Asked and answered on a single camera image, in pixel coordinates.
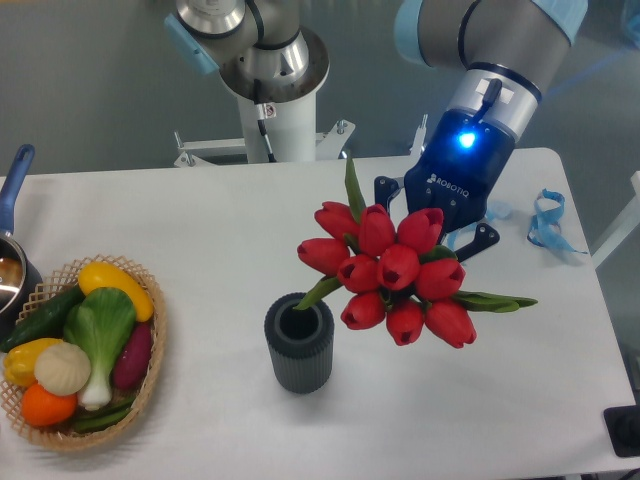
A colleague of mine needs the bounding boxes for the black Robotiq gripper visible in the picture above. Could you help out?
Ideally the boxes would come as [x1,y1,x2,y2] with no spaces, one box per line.
[373,109,515,262]

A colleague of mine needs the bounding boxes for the red tulip bouquet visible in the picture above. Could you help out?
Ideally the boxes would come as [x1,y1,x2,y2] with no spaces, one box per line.
[295,161,537,349]

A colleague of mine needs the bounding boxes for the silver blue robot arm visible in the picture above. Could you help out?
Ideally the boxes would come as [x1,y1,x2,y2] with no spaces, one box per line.
[164,1,587,260]

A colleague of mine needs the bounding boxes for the dark grey ribbed vase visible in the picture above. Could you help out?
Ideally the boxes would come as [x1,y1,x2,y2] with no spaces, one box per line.
[264,292,335,394]

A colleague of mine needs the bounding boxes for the light blue ribbon piece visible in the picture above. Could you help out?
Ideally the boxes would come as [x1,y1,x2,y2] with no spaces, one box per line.
[444,200,513,250]

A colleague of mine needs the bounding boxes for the blue ribbon strip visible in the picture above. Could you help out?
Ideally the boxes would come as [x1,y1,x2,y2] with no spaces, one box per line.
[526,188,587,254]

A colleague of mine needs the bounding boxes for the black device at edge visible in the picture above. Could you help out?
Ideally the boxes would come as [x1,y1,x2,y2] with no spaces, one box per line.
[603,405,639,458]

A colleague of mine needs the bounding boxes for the purple sweet potato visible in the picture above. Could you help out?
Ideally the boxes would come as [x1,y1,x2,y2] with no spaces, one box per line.
[112,323,152,390]

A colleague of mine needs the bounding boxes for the yellow squash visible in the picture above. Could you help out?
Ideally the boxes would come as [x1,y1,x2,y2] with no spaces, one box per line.
[78,261,154,322]

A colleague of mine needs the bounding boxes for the green bok choy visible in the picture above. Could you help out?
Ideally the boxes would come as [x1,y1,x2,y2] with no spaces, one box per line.
[64,287,136,412]

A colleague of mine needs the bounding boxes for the green cucumber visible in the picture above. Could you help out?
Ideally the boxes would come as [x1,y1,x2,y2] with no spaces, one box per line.
[1,285,85,353]

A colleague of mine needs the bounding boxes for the white garlic bulb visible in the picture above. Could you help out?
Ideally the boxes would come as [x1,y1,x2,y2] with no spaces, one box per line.
[34,342,91,396]

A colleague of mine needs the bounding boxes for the green pea pods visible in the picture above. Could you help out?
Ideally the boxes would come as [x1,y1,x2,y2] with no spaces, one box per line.
[71,396,134,434]

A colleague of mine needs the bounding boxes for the woven wicker basket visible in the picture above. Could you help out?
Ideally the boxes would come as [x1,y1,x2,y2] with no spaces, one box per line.
[1,254,167,452]

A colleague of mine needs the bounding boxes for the orange fruit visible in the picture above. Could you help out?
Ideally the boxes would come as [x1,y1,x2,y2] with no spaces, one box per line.
[21,383,77,427]

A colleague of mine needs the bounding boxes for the yellow bell pepper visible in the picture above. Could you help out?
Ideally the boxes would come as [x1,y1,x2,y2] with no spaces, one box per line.
[3,338,62,388]

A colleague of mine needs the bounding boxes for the white metal frame bracket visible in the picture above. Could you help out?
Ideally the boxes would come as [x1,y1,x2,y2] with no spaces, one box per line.
[173,114,430,168]

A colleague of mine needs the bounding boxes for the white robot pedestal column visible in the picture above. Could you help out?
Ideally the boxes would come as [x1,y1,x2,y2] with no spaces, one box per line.
[236,93,316,164]

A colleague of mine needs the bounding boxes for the blue handled saucepan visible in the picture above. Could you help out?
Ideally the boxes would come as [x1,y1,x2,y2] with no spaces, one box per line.
[1,144,42,340]

